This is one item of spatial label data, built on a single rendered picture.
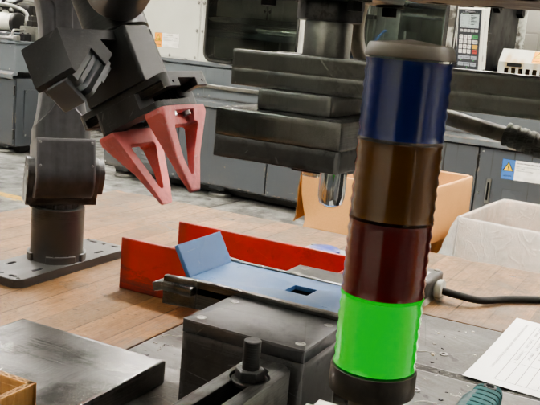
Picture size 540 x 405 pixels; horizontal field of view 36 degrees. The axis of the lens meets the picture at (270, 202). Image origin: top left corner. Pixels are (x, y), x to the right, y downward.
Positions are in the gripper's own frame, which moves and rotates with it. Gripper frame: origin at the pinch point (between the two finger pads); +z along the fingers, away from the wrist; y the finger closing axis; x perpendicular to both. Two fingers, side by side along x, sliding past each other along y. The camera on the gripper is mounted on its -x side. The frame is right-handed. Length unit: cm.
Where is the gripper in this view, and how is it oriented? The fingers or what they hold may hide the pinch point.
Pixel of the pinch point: (177, 189)
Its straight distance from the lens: 75.2
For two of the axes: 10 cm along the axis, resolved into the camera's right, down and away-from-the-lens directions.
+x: 4.7, -1.5, 8.7
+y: 8.1, -3.3, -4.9
